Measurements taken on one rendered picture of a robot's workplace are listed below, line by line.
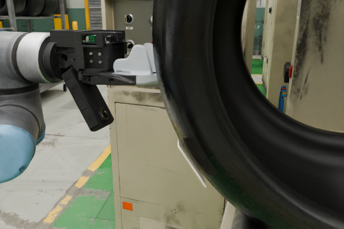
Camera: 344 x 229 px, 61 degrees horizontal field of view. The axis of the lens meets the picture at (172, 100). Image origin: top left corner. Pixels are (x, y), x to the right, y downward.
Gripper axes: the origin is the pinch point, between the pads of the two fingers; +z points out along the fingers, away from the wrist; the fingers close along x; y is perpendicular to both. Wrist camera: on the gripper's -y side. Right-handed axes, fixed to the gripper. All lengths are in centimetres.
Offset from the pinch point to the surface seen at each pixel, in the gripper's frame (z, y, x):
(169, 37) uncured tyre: 4.6, 7.3, -11.2
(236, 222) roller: 13.0, -17.7, -6.5
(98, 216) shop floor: -76, -109, 87
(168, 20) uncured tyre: 4.4, 9.1, -11.1
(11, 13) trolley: -267, 11, 220
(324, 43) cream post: 25.0, 4.5, 26.2
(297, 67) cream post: 20.5, -0.8, 26.3
